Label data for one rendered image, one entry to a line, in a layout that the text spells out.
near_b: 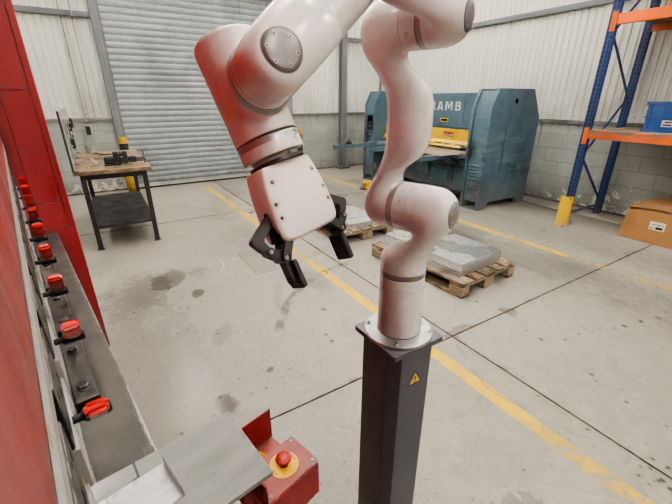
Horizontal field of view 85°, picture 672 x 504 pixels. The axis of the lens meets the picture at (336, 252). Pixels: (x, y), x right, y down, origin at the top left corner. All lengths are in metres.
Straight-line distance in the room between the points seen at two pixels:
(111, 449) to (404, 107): 1.00
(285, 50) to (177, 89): 7.69
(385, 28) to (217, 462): 0.88
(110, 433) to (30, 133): 1.91
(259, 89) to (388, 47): 0.47
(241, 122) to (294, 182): 0.09
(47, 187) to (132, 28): 5.68
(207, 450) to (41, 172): 2.14
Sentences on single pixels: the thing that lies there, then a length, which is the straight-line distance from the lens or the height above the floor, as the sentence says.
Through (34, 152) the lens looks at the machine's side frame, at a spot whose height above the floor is 1.34.
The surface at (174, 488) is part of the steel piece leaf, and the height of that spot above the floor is 1.00.
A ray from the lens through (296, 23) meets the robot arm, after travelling 0.46.
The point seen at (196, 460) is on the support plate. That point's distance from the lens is 0.82.
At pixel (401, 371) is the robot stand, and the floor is 0.94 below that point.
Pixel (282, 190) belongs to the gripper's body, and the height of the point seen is 1.51.
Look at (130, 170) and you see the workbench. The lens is 4.77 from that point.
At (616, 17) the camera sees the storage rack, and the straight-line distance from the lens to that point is 5.86.
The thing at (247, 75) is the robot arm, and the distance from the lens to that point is 0.43.
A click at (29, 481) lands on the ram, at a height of 1.46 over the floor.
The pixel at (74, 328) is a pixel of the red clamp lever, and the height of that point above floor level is 1.31.
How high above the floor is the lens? 1.61
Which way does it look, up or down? 23 degrees down
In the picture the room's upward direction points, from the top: straight up
